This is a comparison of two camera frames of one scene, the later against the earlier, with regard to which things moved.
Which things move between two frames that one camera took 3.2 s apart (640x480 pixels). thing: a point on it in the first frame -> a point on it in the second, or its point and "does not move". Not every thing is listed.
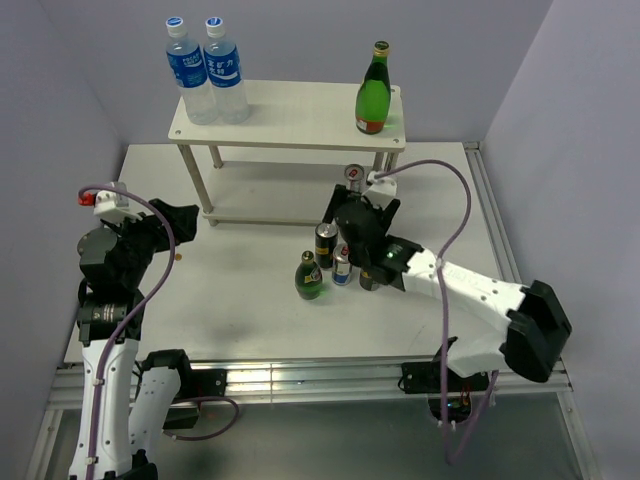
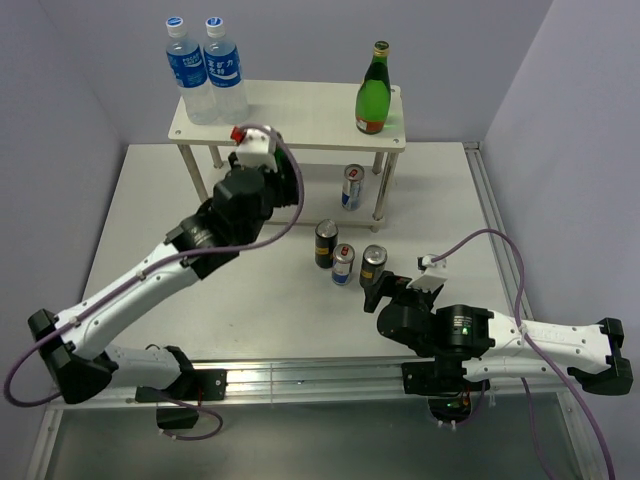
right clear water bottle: (224, 69) does not move
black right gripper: (338, 196) -> (394, 285)
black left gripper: (152, 224) -> (287, 190)
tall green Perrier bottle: (373, 98) does not move
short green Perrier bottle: (308, 277) -> (279, 154)
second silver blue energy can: (341, 265) does not move
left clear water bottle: (188, 68) does not move
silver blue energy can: (355, 174) does not move
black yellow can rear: (326, 236) does not move
